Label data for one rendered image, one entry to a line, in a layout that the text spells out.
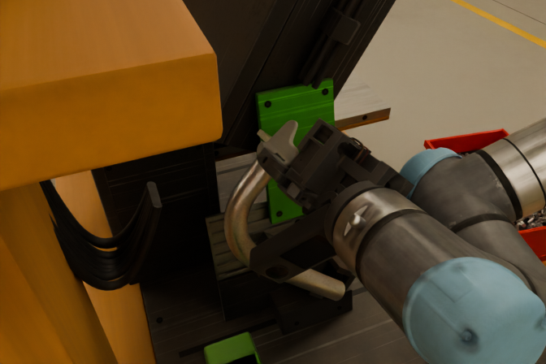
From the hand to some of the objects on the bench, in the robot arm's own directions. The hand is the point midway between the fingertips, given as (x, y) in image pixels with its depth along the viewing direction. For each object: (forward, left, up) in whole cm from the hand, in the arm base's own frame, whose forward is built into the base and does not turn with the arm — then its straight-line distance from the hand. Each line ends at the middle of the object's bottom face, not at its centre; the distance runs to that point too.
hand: (273, 158), depth 58 cm
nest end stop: (-10, 0, -32) cm, 34 cm away
